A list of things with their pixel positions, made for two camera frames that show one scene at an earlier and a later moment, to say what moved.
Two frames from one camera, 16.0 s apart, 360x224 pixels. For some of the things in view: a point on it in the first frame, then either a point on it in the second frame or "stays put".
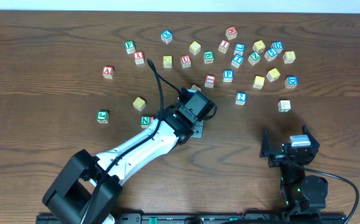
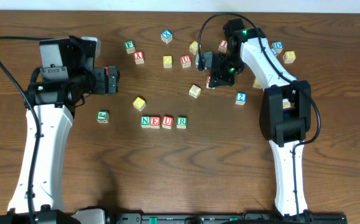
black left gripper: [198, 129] to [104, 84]
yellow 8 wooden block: [289, 57] stays put
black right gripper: [283, 156] to [221, 74]
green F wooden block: [130, 46] stays put
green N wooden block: [145, 121] stays put
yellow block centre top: [194, 48] stays put
